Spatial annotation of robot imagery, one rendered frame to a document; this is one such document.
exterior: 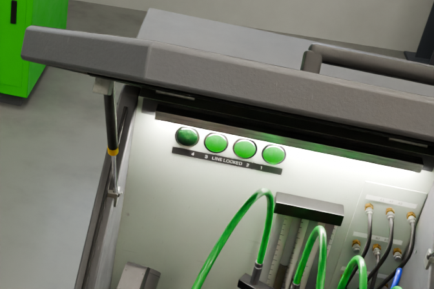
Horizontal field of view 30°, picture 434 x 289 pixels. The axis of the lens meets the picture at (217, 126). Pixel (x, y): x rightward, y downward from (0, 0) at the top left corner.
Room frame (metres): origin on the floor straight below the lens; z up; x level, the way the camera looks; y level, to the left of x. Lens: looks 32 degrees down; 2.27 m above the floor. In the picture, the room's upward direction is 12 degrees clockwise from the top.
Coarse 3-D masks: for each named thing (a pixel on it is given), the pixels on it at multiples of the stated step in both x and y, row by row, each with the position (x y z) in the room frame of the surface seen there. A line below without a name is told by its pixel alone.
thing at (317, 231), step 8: (312, 232) 1.24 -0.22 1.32; (320, 232) 1.17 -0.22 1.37; (312, 240) 1.24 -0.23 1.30; (320, 240) 1.15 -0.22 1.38; (304, 248) 1.26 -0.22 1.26; (320, 248) 1.13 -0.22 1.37; (304, 256) 1.26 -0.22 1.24; (320, 256) 1.11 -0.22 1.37; (304, 264) 1.26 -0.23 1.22; (320, 264) 1.09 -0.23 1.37; (296, 272) 1.27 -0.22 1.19; (320, 272) 1.08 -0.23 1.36; (296, 280) 1.27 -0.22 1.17; (320, 280) 1.07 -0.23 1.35; (296, 288) 1.27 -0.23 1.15; (320, 288) 1.05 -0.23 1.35
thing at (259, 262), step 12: (264, 192) 1.21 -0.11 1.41; (252, 204) 1.15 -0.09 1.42; (240, 216) 1.12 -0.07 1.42; (228, 228) 1.09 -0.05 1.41; (264, 228) 1.30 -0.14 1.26; (264, 240) 1.30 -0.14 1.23; (216, 252) 1.05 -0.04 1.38; (264, 252) 1.31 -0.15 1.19; (204, 264) 1.03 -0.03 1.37; (204, 276) 1.01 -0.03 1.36; (192, 288) 1.00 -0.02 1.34
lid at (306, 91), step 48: (48, 48) 0.70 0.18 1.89; (96, 48) 0.65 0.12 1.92; (144, 48) 0.61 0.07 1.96; (192, 48) 0.61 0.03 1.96; (336, 48) 0.65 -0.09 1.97; (192, 96) 1.25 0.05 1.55; (240, 96) 0.59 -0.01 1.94; (288, 96) 0.60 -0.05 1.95; (336, 96) 0.60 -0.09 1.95; (384, 96) 0.61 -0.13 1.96; (432, 144) 1.25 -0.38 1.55
